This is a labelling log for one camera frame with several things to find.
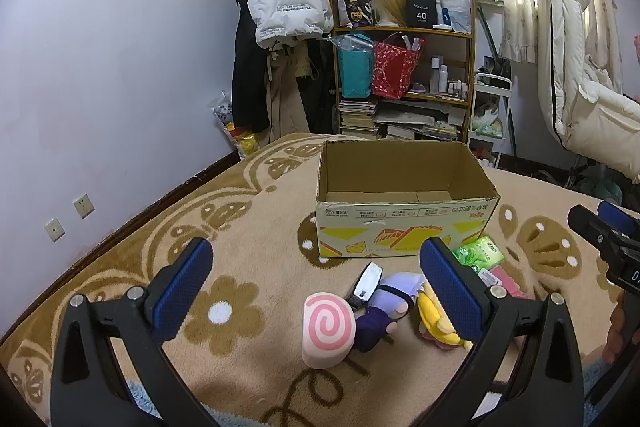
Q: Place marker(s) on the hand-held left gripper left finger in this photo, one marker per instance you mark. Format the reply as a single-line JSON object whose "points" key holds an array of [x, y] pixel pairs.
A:
{"points": [[182, 287]]}

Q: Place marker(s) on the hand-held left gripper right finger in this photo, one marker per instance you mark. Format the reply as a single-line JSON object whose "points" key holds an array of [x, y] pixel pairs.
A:
{"points": [[450, 292]]}

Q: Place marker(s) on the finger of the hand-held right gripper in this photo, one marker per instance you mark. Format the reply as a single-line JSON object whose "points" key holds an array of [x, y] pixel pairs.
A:
{"points": [[590, 222], [620, 217]]}

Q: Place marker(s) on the yellow plush doll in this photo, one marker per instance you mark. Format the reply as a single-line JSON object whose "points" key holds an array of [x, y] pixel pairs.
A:
{"points": [[440, 327]]}

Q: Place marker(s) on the purple plush doll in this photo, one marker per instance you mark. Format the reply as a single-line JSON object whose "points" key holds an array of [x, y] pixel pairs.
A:
{"points": [[380, 317]]}

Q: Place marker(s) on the cardboard box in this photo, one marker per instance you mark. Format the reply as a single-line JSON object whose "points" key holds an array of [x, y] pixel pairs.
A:
{"points": [[400, 227]]}

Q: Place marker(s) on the pink swirl roll plush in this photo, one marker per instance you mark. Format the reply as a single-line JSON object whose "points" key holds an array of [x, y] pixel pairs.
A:
{"points": [[327, 327]]}

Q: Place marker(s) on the person's right hand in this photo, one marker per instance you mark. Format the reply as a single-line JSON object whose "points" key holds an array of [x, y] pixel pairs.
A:
{"points": [[617, 327]]}

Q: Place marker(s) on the green tissue packet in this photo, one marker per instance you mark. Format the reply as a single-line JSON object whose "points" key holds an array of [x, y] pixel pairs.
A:
{"points": [[477, 253]]}

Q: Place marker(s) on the pink tissue packet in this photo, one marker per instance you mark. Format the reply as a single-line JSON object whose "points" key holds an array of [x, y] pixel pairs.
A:
{"points": [[507, 282]]}

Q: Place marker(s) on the beige floral printed blanket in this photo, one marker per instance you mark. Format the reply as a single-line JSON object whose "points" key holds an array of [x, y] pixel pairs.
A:
{"points": [[150, 227]]}

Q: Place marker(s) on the black and white small case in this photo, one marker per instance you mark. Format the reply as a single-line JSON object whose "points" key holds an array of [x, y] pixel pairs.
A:
{"points": [[364, 284]]}

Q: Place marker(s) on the light blue fleece cloth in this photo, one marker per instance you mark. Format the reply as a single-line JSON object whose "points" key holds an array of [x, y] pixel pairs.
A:
{"points": [[139, 394]]}

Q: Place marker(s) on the pink and white rolls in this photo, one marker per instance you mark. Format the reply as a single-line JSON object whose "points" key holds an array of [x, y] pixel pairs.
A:
{"points": [[484, 157]]}

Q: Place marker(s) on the white trolley cart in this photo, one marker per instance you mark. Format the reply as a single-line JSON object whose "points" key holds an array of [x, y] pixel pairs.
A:
{"points": [[506, 127]]}

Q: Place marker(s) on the green and white bag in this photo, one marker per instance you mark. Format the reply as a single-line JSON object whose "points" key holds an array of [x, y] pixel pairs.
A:
{"points": [[487, 122]]}

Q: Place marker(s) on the yellow bag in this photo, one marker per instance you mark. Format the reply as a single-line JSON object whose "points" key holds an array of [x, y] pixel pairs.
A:
{"points": [[245, 142]]}

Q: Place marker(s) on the white padded lounge chair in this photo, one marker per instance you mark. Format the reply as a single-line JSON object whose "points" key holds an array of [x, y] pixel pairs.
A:
{"points": [[565, 57]]}

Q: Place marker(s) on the pile of books and papers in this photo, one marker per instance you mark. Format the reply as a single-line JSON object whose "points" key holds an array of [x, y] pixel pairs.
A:
{"points": [[420, 122]]}

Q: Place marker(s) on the clear plastic bag of toys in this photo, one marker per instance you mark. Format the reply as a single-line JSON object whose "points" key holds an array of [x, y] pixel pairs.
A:
{"points": [[222, 109]]}

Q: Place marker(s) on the row of small bottles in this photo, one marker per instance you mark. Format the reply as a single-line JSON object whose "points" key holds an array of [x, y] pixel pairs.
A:
{"points": [[457, 88]]}

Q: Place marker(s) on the stack of books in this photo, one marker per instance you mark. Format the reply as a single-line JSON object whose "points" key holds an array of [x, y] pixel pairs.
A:
{"points": [[357, 119]]}

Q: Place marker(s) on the beige hanging coat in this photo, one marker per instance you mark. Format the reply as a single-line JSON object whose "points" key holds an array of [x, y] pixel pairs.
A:
{"points": [[282, 102]]}

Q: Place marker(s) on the tall white cosmetic bottle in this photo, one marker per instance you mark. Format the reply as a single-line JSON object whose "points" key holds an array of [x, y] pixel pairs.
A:
{"points": [[434, 77]]}

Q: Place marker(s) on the black hanging coat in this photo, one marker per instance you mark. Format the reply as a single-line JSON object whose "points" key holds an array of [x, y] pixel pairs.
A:
{"points": [[247, 82]]}

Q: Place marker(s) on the dark broom stick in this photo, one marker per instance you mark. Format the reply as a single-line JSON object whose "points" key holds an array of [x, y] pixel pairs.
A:
{"points": [[487, 32]]}

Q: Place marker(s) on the red gift bag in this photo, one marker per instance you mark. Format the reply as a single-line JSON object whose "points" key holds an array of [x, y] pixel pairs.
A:
{"points": [[395, 69]]}

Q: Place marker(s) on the dark hanging garment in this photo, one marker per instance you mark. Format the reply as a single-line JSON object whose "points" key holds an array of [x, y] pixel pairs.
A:
{"points": [[320, 97]]}

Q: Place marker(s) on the teal bag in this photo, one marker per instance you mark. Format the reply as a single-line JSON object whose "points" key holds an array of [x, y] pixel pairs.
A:
{"points": [[355, 72]]}

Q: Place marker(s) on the wooden shelf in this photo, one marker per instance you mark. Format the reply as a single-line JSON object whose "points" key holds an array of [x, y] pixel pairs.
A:
{"points": [[400, 31]]}

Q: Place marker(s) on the black box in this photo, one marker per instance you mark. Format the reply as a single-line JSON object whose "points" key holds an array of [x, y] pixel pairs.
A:
{"points": [[422, 14]]}

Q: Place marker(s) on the white wall socket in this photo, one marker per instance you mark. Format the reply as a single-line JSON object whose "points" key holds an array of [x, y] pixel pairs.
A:
{"points": [[83, 206], [54, 230]]}

